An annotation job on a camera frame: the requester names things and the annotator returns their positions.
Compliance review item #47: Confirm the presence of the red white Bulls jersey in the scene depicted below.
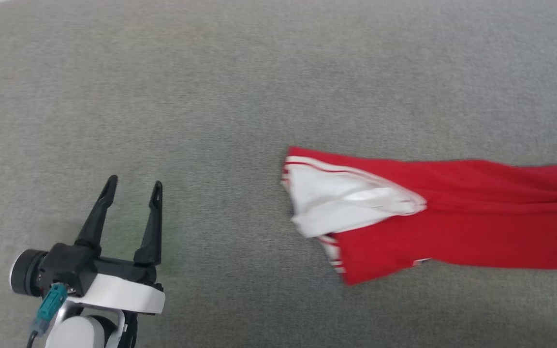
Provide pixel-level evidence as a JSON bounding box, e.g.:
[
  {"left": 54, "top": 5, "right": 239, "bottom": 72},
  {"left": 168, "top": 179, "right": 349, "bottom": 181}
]
[{"left": 281, "top": 146, "right": 557, "bottom": 286}]

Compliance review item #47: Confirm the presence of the grey fabric sofa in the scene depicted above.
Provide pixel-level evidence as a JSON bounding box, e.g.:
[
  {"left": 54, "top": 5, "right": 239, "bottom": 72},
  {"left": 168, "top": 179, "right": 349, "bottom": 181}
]
[{"left": 0, "top": 0, "right": 557, "bottom": 348}]

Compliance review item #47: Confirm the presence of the black cable with teal plug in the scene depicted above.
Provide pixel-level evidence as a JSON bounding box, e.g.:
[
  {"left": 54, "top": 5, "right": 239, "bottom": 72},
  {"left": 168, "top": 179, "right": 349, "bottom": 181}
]
[{"left": 27, "top": 284, "right": 69, "bottom": 348}]

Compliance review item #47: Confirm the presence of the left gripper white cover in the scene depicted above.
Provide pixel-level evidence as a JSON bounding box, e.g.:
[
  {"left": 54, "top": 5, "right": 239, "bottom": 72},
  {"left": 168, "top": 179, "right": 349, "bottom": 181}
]
[{"left": 68, "top": 175, "right": 165, "bottom": 315}]

